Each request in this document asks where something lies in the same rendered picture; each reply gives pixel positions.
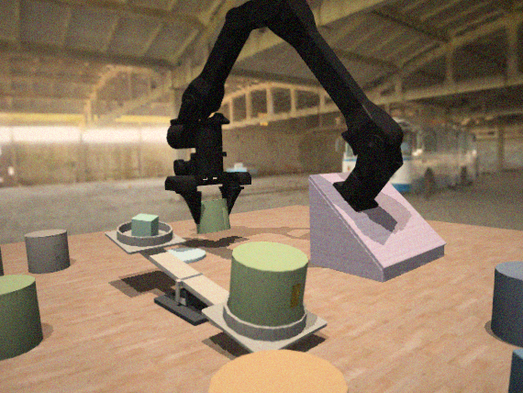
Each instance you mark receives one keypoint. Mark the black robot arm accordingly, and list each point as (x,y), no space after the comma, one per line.
(372,134)

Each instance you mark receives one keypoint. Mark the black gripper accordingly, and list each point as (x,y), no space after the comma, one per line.
(208,164)

